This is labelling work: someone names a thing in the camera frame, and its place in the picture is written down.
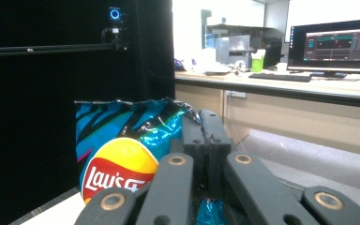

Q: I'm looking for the black keyboard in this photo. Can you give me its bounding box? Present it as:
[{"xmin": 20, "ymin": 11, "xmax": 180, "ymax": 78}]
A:
[{"xmin": 247, "ymin": 71, "xmax": 313, "ymax": 83}]

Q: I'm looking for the white wall socket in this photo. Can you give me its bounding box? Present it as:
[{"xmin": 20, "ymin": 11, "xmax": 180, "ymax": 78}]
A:
[{"xmin": 226, "ymin": 90, "xmax": 248, "ymax": 99}]

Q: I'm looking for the green container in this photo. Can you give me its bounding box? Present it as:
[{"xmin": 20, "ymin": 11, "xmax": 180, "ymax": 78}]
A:
[{"xmin": 249, "ymin": 49, "xmax": 267, "ymax": 73}]

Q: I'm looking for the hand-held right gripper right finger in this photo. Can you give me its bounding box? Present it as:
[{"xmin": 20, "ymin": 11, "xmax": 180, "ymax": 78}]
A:
[{"xmin": 199, "ymin": 109, "xmax": 233, "ymax": 197}]

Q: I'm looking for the black curtain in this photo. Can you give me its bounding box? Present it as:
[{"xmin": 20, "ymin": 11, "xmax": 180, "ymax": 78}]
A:
[{"xmin": 0, "ymin": 0, "xmax": 176, "ymax": 225}]

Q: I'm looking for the blue chips bag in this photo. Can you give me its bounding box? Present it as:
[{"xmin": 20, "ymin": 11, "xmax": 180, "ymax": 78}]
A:
[{"xmin": 74, "ymin": 97, "xmax": 230, "ymax": 225}]

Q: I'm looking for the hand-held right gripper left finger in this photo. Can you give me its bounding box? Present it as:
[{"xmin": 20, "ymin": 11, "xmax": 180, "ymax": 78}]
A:
[{"xmin": 170, "ymin": 115, "xmax": 206, "ymax": 176}]

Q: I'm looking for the beige office desk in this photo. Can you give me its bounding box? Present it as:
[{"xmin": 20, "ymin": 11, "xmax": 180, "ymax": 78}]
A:
[{"xmin": 173, "ymin": 70, "xmax": 360, "ymax": 159}]

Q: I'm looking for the black boom bar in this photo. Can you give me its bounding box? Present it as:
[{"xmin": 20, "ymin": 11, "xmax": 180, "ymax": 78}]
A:
[{"xmin": 0, "ymin": 42, "xmax": 121, "ymax": 59}]

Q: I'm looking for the black computer monitor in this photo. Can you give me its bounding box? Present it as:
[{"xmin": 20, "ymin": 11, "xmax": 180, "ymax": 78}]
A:
[{"xmin": 287, "ymin": 17, "xmax": 360, "ymax": 79}]

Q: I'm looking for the black camera blue ring light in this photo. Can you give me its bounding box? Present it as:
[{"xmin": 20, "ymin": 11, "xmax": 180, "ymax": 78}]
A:
[{"xmin": 100, "ymin": 6, "xmax": 129, "ymax": 52}]

